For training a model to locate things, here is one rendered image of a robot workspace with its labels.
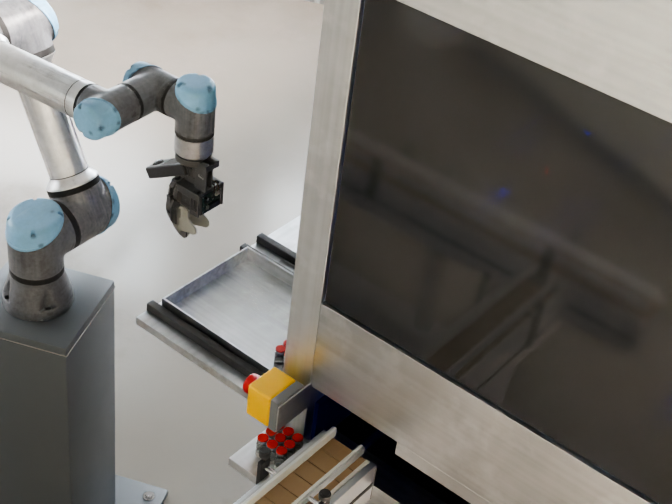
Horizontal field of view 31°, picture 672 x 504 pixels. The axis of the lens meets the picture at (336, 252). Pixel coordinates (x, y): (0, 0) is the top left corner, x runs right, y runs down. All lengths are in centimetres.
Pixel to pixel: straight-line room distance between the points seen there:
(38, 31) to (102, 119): 40
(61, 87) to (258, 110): 268
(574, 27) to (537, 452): 70
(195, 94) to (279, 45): 320
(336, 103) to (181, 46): 352
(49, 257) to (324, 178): 83
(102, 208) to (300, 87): 256
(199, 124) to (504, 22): 81
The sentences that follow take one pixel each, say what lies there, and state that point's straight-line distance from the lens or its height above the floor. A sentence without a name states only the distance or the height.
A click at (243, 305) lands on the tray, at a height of 88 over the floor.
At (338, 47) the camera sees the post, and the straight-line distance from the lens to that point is 181.
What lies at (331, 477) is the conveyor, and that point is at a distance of 212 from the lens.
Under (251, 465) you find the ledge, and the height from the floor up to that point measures 88.
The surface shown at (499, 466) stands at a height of 110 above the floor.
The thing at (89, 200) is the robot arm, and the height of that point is 101.
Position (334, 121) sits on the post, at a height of 157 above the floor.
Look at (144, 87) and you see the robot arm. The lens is 228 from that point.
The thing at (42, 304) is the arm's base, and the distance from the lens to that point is 264.
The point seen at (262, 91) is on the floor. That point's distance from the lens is 505.
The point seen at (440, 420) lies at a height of 112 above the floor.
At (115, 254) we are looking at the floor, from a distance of 411.
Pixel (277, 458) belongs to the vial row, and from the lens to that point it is 221.
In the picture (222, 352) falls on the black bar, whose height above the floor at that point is 90.
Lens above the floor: 253
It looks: 37 degrees down
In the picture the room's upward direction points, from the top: 8 degrees clockwise
